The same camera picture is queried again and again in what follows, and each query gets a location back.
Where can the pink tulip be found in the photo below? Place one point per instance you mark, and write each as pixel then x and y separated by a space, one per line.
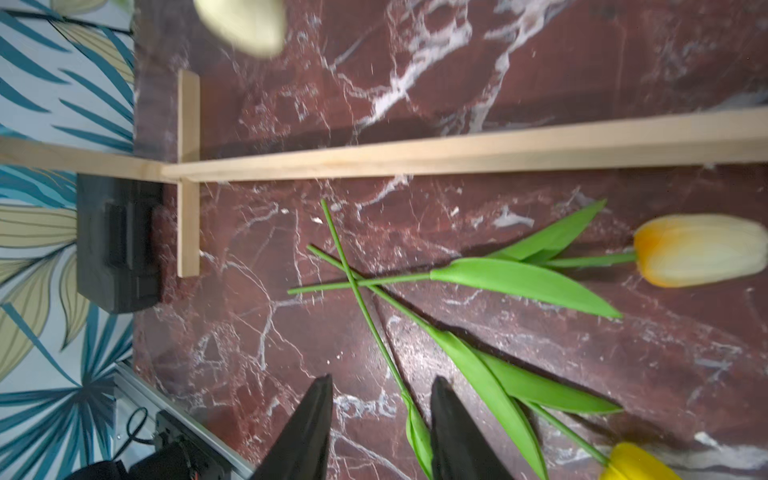
pixel 417 432

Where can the wooden clothes rack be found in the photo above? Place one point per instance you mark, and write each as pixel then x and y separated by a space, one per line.
pixel 721 137

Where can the black plastic case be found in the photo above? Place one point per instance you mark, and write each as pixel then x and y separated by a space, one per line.
pixel 115 267

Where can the yellow tulip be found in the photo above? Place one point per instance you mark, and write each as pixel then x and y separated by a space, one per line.
pixel 507 389

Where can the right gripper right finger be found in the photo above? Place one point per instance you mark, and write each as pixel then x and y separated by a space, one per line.
pixel 460 451

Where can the orange cream tulip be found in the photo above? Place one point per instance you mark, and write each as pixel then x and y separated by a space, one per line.
pixel 672 251

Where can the cream white tulip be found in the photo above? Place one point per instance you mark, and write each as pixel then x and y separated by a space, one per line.
pixel 255 27

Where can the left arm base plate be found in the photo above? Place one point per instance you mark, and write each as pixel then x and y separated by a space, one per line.
pixel 179 454

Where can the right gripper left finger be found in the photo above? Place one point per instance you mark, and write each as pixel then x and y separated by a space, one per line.
pixel 301 450

